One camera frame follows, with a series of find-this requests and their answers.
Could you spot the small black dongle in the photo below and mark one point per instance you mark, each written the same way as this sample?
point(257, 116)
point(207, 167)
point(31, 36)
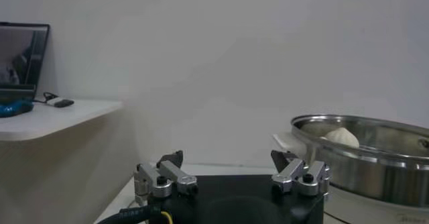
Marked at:
point(65, 103)

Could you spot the white side table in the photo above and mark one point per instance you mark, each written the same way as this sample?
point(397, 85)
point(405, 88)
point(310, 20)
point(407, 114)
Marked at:
point(67, 116)

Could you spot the small white adapter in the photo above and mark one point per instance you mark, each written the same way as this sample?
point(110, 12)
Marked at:
point(53, 101)

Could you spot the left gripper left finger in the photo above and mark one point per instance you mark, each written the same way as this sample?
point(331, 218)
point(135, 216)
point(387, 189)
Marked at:
point(174, 175)

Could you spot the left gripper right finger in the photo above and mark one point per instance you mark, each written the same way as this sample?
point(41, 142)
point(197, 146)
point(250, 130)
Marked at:
point(291, 173)

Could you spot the white steamed baozi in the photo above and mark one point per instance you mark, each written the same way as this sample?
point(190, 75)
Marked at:
point(343, 138)

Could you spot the black laptop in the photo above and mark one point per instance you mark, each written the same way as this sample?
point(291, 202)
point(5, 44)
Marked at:
point(20, 57)

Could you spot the stainless steel steamer basket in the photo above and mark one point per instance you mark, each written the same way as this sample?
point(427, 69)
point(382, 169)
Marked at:
point(368, 178)

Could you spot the blue computer mouse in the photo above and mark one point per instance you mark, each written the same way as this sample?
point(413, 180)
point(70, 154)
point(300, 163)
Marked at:
point(15, 108)

